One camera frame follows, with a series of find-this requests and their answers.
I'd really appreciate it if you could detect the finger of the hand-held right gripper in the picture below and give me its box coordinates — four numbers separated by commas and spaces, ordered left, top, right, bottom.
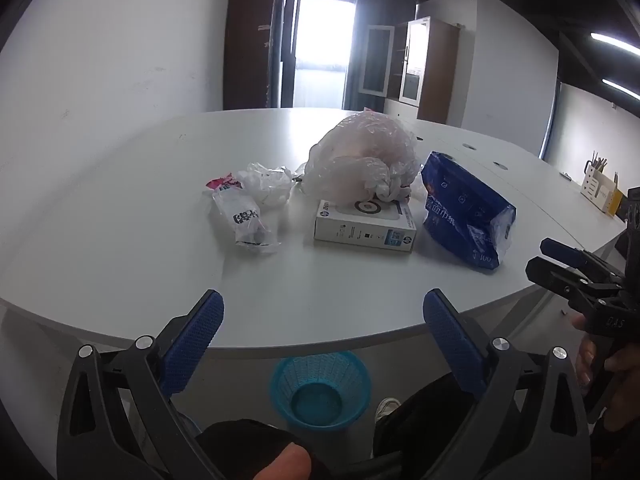
525, 255, 602, 312
540, 237, 627, 287

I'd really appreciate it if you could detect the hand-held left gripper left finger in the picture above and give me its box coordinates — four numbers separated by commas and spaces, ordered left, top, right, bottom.
56, 289, 226, 480

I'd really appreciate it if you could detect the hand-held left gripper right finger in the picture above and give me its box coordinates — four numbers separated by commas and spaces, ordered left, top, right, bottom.
422, 288, 593, 480

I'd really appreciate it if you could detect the blue plastic mesh basket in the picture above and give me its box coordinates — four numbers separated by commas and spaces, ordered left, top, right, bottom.
270, 351, 372, 431

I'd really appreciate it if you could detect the clear wrapper with black print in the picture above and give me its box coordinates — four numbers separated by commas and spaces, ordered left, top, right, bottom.
212, 185, 281, 255

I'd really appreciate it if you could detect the person's right forearm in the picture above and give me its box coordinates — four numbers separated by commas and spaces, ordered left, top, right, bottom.
592, 345, 640, 480

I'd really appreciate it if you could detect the person's right hand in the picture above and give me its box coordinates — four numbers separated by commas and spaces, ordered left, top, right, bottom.
571, 312, 598, 388

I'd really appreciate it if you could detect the person's left hand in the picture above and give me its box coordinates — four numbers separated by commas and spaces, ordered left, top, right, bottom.
257, 444, 313, 480

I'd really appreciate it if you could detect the yellow white pen holder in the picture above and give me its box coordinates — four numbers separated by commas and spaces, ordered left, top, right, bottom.
580, 157, 626, 217

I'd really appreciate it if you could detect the white shoe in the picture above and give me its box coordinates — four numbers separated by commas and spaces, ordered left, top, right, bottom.
375, 397, 402, 428

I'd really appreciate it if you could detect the blue tissue pack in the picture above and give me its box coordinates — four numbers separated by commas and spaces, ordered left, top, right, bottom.
420, 150, 517, 272

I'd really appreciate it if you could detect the white cardboard box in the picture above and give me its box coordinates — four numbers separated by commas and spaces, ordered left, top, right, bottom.
314, 199, 417, 255

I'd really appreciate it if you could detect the pink snack wrapper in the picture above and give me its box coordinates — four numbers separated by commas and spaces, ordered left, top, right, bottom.
206, 172, 241, 193

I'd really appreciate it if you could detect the ceiling light strip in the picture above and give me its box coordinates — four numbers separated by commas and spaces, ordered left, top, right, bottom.
602, 79, 640, 98
590, 32, 640, 56

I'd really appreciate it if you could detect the crumpled white plastic bag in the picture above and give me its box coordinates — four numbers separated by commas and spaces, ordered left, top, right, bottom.
239, 161, 296, 211

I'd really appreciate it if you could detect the large clear plastic bag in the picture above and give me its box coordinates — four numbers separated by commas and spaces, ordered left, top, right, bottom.
295, 111, 421, 202

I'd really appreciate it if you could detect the wooden cabinet with glass doors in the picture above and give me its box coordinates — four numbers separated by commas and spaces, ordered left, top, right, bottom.
357, 16, 460, 123

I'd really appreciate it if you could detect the brown wooden wardrobe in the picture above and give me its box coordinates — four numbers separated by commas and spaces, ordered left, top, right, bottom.
223, 0, 281, 111

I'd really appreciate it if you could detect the bright balcony door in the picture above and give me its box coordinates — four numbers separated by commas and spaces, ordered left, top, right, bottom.
280, 0, 361, 111

